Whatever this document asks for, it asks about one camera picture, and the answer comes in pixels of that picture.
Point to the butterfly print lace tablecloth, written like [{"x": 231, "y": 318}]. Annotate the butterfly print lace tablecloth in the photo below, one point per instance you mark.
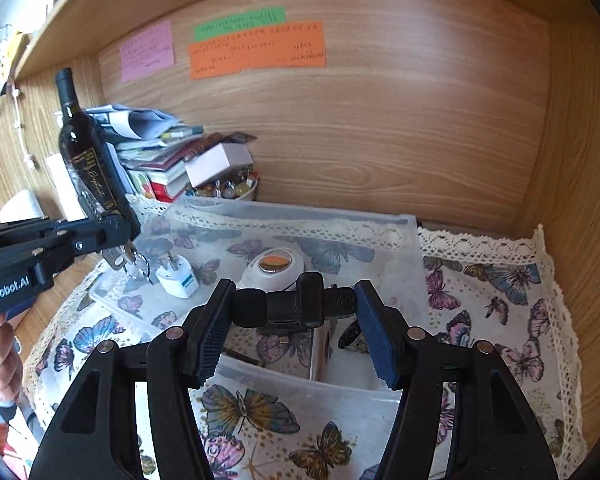
[{"x": 480, "y": 310}]

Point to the stack of books and papers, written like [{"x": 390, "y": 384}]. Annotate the stack of books and papers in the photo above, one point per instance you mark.
[{"x": 150, "y": 160}]

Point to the bowl of small trinkets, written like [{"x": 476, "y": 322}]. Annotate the bowl of small trinkets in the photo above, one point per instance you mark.
[{"x": 230, "y": 190}]

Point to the pink paper note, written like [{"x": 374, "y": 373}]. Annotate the pink paper note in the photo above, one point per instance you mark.
[{"x": 147, "y": 52}]

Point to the clear plastic box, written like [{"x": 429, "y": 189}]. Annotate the clear plastic box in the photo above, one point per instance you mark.
[{"x": 380, "y": 270}]

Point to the person's left hand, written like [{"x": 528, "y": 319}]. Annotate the person's left hand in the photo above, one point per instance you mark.
[{"x": 2, "y": 360}]

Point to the dark wine bottle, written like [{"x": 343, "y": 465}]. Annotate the dark wine bottle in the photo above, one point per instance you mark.
[{"x": 80, "y": 145}]

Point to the black clip-on device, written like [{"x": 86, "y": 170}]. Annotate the black clip-on device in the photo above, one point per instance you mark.
[{"x": 290, "y": 305}]

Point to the white travel adapter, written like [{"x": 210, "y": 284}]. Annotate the white travel adapter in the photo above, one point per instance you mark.
[{"x": 177, "y": 280}]

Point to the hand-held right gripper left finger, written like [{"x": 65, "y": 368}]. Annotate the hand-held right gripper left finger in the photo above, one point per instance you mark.
[{"x": 207, "y": 340}]

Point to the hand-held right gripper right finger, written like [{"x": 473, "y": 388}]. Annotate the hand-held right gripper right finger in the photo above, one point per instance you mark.
[{"x": 380, "y": 340}]

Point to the bunch of keys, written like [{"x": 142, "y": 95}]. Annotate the bunch of keys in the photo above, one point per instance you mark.
[{"x": 125, "y": 260}]

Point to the small white card box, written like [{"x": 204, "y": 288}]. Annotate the small white card box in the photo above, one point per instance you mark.
[{"x": 217, "y": 162}]

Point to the green paper note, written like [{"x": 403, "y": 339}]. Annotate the green paper note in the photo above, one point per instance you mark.
[{"x": 240, "y": 24}]

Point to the orange paper note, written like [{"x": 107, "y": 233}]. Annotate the orange paper note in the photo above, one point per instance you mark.
[{"x": 257, "y": 52}]

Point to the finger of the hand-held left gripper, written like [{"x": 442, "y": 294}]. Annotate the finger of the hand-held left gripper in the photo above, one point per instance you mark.
[
  {"x": 115, "y": 227},
  {"x": 80, "y": 250}
]

